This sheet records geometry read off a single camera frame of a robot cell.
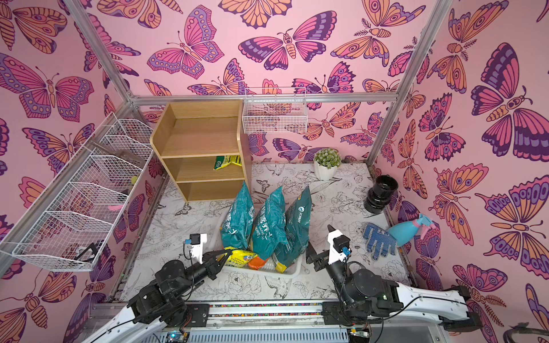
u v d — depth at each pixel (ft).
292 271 2.66
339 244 1.62
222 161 3.13
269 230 2.30
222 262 2.27
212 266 2.07
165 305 1.84
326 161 3.33
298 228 2.08
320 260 1.79
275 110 3.11
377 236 2.86
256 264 2.54
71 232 2.14
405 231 2.76
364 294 1.45
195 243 2.13
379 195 2.98
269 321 2.39
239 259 2.43
